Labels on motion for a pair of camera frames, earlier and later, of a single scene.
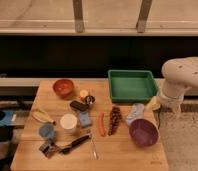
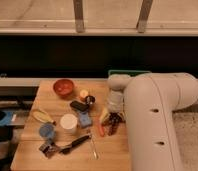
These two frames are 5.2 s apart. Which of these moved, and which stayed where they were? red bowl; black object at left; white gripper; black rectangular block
Moved: white gripper
Stayed: red bowl; black rectangular block; black object at left
